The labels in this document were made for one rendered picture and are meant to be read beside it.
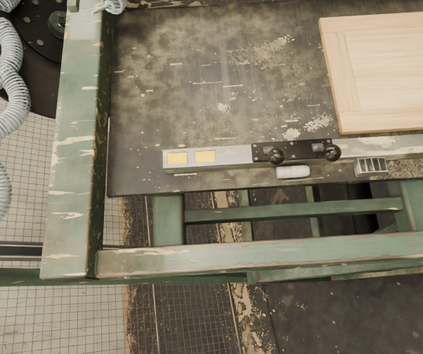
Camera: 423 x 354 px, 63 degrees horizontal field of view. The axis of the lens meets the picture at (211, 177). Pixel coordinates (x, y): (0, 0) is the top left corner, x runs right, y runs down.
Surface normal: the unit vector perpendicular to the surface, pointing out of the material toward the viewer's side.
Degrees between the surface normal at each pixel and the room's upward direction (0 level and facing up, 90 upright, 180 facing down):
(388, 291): 0
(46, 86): 90
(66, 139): 54
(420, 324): 0
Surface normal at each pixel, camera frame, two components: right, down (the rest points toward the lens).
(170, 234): -0.02, -0.33
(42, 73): 0.57, -0.30
